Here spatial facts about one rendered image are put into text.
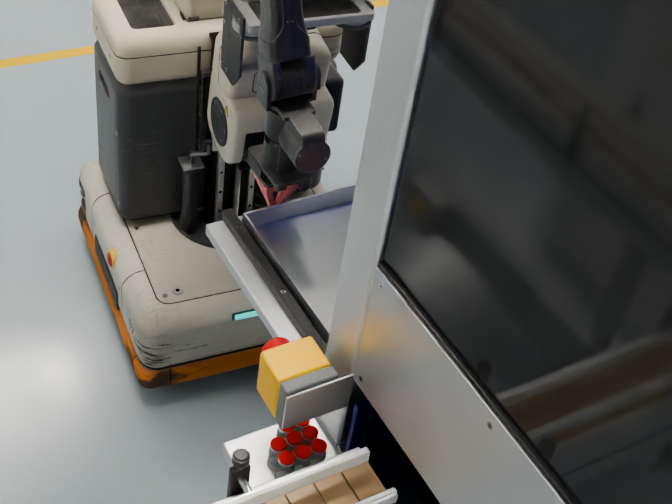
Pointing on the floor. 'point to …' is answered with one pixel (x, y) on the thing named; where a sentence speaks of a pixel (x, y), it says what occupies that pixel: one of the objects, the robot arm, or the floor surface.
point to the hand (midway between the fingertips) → (274, 206)
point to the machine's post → (377, 189)
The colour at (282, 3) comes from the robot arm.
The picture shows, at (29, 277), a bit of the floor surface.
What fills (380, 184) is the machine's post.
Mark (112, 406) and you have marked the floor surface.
